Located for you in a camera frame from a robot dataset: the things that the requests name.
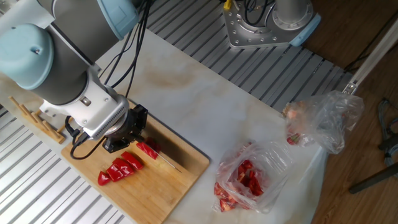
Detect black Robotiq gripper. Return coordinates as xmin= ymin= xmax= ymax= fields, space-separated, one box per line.
xmin=101 ymin=104 xmax=149 ymax=154

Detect steel cleaver knife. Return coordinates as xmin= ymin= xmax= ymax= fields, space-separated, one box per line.
xmin=141 ymin=140 xmax=183 ymax=174

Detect cut red pepper tip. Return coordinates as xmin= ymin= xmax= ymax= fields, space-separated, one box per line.
xmin=97 ymin=170 xmax=112 ymax=187

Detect bamboo cutting board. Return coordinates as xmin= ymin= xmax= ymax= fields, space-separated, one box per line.
xmin=60 ymin=99 xmax=211 ymax=224

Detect marble pattern table mat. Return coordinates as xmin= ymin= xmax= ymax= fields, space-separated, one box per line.
xmin=0 ymin=0 xmax=329 ymax=224

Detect wooden peg rack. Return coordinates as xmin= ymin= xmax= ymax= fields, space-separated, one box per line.
xmin=8 ymin=95 xmax=74 ymax=145

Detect chopped red pepper pieces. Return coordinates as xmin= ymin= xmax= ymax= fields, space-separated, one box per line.
xmin=213 ymin=158 xmax=265 ymax=213

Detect clear plastic bag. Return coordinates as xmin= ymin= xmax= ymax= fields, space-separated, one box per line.
xmin=213 ymin=139 xmax=293 ymax=214
xmin=281 ymin=90 xmax=365 ymax=155

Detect silver robot mounting plate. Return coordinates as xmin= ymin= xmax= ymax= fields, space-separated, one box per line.
xmin=223 ymin=0 xmax=299 ymax=49

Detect pale pepper scraps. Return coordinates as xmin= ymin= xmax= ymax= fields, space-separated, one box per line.
xmin=282 ymin=101 xmax=308 ymax=146

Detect black furniture leg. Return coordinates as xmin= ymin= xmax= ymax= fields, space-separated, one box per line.
xmin=348 ymin=163 xmax=398 ymax=195

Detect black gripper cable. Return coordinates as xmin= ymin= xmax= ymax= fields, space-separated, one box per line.
xmin=64 ymin=0 xmax=154 ymax=161

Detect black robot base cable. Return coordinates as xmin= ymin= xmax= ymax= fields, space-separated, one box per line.
xmin=244 ymin=0 xmax=277 ymax=27

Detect aluminium frame bar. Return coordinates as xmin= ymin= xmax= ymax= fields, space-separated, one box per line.
xmin=343 ymin=18 xmax=398 ymax=94

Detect thin black floor wire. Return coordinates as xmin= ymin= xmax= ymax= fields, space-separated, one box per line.
xmin=343 ymin=12 xmax=398 ymax=74

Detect grey cable bundle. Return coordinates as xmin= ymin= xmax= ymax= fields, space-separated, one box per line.
xmin=377 ymin=98 xmax=398 ymax=169

